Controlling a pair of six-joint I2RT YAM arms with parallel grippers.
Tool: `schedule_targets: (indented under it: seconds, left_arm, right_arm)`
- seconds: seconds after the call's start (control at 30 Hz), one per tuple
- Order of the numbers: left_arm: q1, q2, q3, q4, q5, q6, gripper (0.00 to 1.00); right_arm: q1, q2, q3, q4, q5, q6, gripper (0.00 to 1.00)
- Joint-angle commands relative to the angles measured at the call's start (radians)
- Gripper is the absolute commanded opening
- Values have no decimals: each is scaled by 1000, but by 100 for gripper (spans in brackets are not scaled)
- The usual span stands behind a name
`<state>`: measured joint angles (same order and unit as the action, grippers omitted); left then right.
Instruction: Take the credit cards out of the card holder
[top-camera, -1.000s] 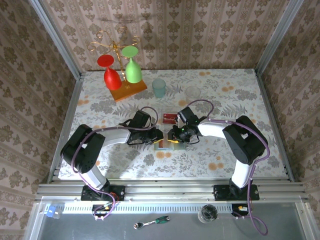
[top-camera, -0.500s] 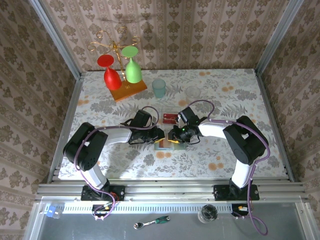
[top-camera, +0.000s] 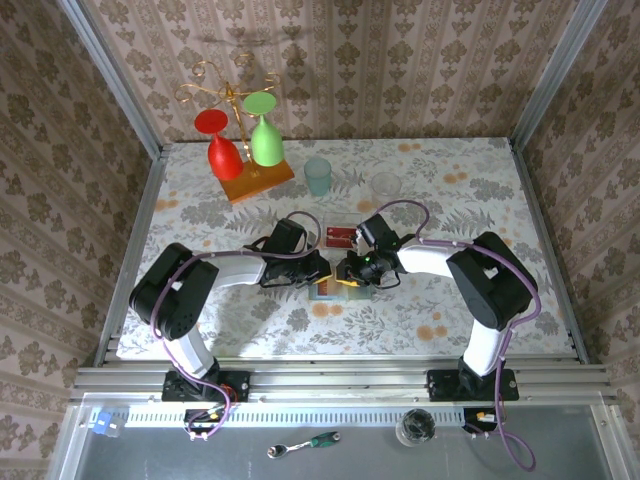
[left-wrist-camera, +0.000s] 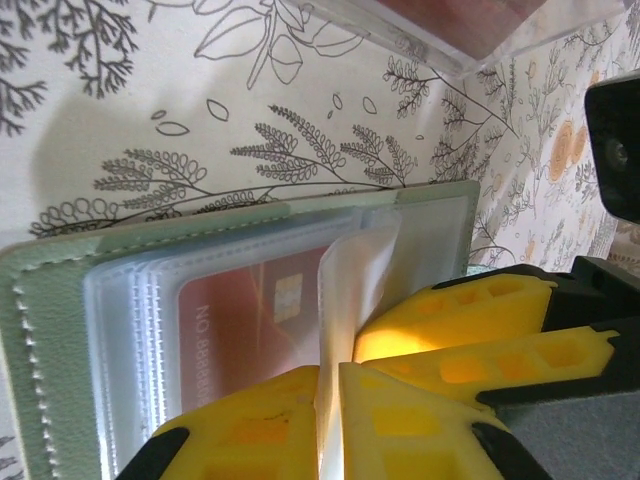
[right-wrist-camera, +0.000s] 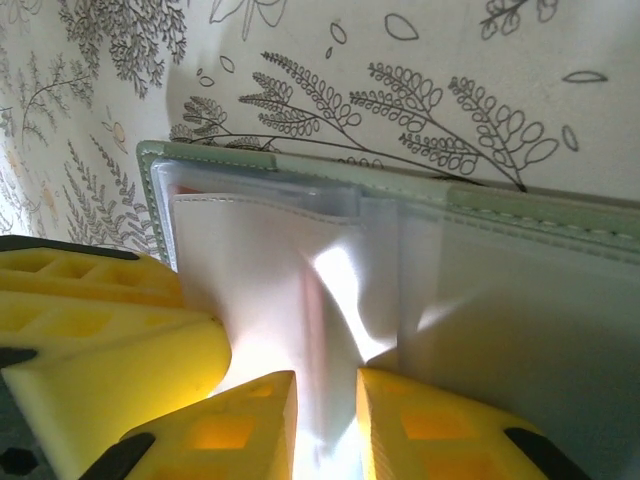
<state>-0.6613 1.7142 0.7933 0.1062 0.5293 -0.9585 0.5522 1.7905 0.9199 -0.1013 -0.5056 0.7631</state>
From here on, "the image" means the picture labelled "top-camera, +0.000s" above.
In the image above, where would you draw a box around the floral tablecloth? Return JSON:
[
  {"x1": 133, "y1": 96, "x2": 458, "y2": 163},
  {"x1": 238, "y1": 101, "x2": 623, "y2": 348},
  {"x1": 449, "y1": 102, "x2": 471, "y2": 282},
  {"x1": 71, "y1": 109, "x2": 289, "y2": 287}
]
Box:
[{"x1": 115, "y1": 137, "x2": 574, "y2": 359}]

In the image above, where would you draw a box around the grey metal shelf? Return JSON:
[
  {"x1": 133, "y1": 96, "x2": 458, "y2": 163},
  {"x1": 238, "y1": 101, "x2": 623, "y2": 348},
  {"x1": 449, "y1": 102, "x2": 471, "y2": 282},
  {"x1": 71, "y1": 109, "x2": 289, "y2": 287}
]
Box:
[{"x1": 47, "y1": 392, "x2": 640, "y2": 480}]

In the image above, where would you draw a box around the white slotted cable duct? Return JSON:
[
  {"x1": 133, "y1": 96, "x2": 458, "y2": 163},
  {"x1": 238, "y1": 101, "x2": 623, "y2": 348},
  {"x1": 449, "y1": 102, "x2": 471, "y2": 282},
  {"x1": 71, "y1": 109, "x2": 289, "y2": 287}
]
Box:
[{"x1": 124, "y1": 407, "x2": 501, "y2": 429}]

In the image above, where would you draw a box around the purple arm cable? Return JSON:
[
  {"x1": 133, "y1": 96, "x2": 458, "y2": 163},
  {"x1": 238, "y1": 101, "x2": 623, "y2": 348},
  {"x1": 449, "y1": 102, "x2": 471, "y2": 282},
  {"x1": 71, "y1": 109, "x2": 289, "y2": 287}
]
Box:
[
  {"x1": 377, "y1": 199, "x2": 541, "y2": 473},
  {"x1": 151, "y1": 210, "x2": 324, "y2": 444}
]

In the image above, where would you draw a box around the gold wire rack wooden base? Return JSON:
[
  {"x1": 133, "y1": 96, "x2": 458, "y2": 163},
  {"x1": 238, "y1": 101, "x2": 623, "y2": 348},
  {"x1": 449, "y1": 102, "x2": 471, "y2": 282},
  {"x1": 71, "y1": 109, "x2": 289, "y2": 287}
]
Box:
[{"x1": 173, "y1": 52, "x2": 296, "y2": 205}]

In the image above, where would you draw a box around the aluminium frame post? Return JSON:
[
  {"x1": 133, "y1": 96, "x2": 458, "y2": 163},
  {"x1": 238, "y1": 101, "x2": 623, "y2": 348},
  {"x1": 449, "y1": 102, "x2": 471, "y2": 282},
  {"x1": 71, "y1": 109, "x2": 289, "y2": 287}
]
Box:
[
  {"x1": 55, "y1": 0, "x2": 169, "y2": 161},
  {"x1": 508, "y1": 0, "x2": 610, "y2": 151}
]

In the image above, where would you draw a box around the aluminium front frame rail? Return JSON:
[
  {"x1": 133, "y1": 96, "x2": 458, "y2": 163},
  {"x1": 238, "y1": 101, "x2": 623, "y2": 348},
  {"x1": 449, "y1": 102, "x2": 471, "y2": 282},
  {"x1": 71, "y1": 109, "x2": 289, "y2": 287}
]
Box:
[{"x1": 69, "y1": 355, "x2": 619, "y2": 404}]

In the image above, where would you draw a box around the green wine glass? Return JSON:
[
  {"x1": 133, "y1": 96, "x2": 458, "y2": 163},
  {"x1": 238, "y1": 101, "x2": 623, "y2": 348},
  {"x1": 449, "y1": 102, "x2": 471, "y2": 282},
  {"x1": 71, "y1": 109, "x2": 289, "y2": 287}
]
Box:
[{"x1": 242, "y1": 91, "x2": 285, "y2": 168}]

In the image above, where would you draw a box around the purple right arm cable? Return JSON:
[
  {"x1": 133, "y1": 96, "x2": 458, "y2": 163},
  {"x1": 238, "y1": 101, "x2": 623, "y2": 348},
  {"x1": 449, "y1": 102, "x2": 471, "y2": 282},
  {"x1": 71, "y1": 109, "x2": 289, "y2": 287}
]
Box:
[{"x1": 377, "y1": 199, "x2": 541, "y2": 473}]

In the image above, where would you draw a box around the black connector block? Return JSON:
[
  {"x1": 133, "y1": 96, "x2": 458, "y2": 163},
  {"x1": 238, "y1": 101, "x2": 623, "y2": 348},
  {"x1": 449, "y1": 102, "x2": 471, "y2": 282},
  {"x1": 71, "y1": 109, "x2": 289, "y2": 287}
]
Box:
[
  {"x1": 183, "y1": 408, "x2": 232, "y2": 435},
  {"x1": 462, "y1": 407, "x2": 506, "y2": 435}
]

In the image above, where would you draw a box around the red wine glass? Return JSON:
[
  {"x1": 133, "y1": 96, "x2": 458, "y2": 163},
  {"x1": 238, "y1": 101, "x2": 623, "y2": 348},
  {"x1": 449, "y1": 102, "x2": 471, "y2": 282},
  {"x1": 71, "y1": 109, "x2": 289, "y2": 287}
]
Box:
[{"x1": 193, "y1": 108, "x2": 245, "y2": 182}]

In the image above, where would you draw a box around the clear glass jar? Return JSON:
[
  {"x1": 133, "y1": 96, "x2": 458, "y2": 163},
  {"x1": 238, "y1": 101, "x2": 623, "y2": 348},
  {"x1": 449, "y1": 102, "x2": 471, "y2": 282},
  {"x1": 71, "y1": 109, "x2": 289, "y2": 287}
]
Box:
[{"x1": 394, "y1": 408, "x2": 437, "y2": 448}]

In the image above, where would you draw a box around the aluminium side rail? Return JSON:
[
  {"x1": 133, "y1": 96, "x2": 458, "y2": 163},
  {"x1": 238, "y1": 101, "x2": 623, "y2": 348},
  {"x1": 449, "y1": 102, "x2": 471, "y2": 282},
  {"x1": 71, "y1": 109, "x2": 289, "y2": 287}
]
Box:
[
  {"x1": 94, "y1": 144, "x2": 174, "y2": 366},
  {"x1": 507, "y1": 137, "x2": 591, "y2": 364}
]

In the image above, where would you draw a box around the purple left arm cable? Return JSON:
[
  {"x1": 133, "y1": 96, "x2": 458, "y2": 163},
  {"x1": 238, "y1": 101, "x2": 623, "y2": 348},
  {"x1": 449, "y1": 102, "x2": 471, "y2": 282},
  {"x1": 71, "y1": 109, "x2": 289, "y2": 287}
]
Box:
[{"x1": 151, "y1": 210, "x2": 324, "y2": 444}]

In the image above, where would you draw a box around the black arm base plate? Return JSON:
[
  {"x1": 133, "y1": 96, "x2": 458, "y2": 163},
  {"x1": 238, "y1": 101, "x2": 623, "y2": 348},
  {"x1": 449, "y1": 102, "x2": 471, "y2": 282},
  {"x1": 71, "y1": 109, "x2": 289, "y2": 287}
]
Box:
[
  {"x1": 162, "y1": 369, "x2": 251, "y2": 404},
  {"x1": 426, "y1": 368, "x2": 520, "y2": 403}
]

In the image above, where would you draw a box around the small blue plastic part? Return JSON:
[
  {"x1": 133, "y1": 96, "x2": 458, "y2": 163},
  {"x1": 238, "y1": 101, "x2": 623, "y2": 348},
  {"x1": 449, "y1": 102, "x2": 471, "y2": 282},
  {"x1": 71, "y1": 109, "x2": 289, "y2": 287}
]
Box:
[{"x1": 89, "y1": 408, "x2": 124, "y2": 439}]

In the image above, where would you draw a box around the green handled ratchet wrench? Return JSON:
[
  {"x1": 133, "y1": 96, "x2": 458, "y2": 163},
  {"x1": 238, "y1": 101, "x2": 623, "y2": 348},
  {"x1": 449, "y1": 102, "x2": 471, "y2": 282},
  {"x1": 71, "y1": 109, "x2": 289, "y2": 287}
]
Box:
[{"x1": 266, "y1": 430, "x2": 342, "y2": 460}]

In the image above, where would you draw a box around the frosted teal cup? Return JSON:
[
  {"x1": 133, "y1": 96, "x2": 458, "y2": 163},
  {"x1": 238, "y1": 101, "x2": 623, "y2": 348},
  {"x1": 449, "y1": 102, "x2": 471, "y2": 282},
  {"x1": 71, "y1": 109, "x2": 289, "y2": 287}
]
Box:
[{"x1": 303, "y1": 157, "x2": 333, "y2": 197}]

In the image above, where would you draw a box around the clear plastic cup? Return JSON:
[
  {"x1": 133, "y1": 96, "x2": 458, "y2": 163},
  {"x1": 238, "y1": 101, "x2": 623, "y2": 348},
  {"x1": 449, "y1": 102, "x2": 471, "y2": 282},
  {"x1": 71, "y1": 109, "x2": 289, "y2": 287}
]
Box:
[{"x1": 370, "y1": 171, "x2": 403, "y2": 199}]

